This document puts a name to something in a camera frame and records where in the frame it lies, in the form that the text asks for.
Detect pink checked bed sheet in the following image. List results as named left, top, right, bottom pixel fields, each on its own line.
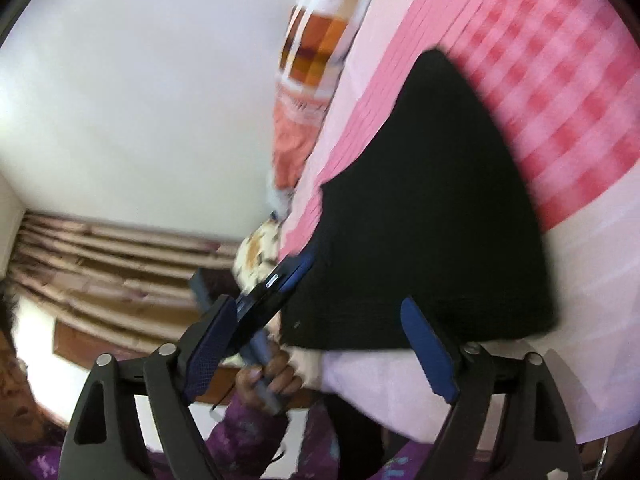
left=277, top=0, right=640, bottom=446

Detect person's left hand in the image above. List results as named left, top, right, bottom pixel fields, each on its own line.
left=234, top=345, right=306, bottom=417

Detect yellow floral pillow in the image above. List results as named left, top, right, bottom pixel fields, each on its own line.
left=232, top=217, right=284, bottom=297

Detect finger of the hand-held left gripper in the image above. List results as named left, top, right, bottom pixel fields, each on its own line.
left=190, top=268, right=219, bottom=314
left=277, top=250, right=318, bottom=307

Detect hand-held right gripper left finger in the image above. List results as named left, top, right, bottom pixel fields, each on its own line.
left=60, top=294, right=239, bottom=480

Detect orange plaid pillow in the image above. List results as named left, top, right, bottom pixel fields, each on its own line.
left=270, top=0, right=384, bottom=211

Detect black pants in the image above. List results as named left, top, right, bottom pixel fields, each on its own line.
left=280, top=49, right=560, bottom=351

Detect person's left forearm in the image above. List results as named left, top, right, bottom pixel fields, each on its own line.
left=197, top=400, right=303, bottom=480

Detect brown wooden board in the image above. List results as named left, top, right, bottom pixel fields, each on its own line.
left=52, top=319, right=321, bottom=408

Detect person's head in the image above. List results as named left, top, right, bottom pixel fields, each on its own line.
left=0, top=290, right=48, bottom=443

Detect beige floral curtain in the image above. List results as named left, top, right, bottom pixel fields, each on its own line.
left=9, top=212, right=242, bottom=357

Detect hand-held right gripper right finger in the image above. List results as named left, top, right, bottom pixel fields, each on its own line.
left=400, top=296, right=586, bottom=480

